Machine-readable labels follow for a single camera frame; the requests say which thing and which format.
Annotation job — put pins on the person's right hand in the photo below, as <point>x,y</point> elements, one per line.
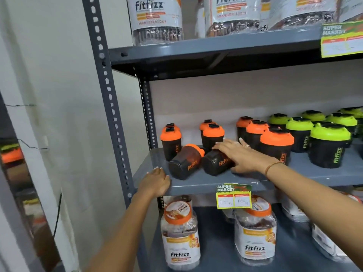
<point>244,158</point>

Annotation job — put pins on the person's left hand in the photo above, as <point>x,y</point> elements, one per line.
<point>153,184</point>

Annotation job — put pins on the person's left thumb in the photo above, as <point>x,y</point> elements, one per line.
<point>167,182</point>

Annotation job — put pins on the person's right little finger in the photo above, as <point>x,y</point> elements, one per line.
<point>242,141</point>

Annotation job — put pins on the black shaker bottle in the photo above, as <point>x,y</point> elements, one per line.
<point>214,164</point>

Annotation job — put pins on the person's right forearm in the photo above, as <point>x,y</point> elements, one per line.
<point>317,201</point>

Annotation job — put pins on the person's left forearm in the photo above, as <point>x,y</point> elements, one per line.
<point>122,237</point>

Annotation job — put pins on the group of orange-lidded shakers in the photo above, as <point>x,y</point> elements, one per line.
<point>170,147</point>

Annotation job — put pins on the green yellow price tag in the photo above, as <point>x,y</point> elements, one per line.
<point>234,196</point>
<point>341,39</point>

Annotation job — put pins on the group of green-lidded shakers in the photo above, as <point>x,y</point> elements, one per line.
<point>329,154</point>

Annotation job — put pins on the grey metal shelving rack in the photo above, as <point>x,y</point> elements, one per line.
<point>227,48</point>

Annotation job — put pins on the row of clear labelled jars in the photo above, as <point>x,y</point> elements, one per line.
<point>157,14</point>

